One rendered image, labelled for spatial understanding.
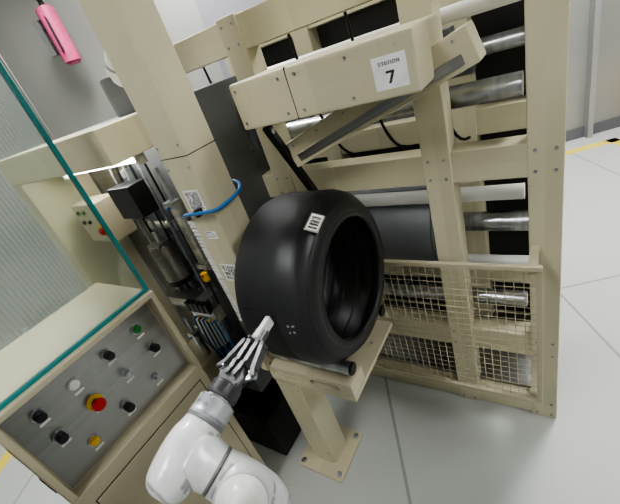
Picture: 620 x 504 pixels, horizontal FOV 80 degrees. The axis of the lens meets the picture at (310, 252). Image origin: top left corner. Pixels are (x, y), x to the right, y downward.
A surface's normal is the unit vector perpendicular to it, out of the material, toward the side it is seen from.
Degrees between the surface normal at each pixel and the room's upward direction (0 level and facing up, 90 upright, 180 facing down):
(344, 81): 90
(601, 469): 0
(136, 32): 90
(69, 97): 90
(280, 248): 38
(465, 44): 90
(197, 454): 46
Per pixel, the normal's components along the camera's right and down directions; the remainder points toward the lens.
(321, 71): -0.47, 0.56
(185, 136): 0.83, 0.03
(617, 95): -0.02, 0.50
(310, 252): 0.17, -0.23
